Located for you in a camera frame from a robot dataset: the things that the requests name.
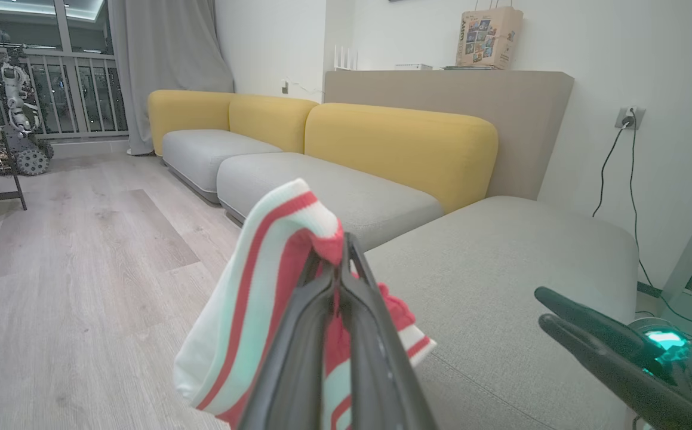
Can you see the printed paper shopping bag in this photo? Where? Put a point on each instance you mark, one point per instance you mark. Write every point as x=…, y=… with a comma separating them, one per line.
x=489, y=39

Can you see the grey sofa seat cushion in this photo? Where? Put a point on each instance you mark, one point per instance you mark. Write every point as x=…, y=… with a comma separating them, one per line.
x=334, y=191
x=208, y=152

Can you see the white wheeled robot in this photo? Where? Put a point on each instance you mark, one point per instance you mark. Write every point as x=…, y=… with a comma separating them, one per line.
x=16, y=101

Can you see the white router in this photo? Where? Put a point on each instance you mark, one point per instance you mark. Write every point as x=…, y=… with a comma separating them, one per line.
x=346, y=64

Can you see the red white striped garment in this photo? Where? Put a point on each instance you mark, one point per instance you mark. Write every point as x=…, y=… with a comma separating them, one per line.
x=244, y=310

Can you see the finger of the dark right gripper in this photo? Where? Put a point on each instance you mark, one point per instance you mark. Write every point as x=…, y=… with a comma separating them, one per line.
x=596, y=322
x=620, y=376

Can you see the flat white box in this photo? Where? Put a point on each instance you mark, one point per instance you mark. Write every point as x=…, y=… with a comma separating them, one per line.
x=412, y=67

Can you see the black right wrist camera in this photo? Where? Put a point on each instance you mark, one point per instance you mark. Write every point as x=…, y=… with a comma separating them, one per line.
x=659, y=337

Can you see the grey curtain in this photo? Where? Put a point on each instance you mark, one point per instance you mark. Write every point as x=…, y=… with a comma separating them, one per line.
x=166, y=60

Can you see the grey upholstered sofa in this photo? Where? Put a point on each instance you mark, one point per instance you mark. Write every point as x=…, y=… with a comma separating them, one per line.
x=501, y=286

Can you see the beige cabinet panel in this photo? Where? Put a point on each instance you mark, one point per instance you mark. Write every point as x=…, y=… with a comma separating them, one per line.
x=519, y=119

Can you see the long yellow sofa backrest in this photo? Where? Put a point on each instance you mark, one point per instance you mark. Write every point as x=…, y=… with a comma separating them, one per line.
x=399, y=149

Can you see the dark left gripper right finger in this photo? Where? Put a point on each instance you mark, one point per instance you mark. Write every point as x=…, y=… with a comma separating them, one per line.
x=375, y=358

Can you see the balcony railing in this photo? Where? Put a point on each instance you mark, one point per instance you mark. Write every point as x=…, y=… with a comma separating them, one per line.
x=53, y=55

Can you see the grey wall socket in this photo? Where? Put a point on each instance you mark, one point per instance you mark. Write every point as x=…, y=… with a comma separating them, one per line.
x=620, y=112

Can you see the flat book stack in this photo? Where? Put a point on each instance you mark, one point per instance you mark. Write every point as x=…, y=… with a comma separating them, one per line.
x=468, y=67

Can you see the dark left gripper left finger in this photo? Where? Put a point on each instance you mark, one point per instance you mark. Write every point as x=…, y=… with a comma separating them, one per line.
x=295, y=358

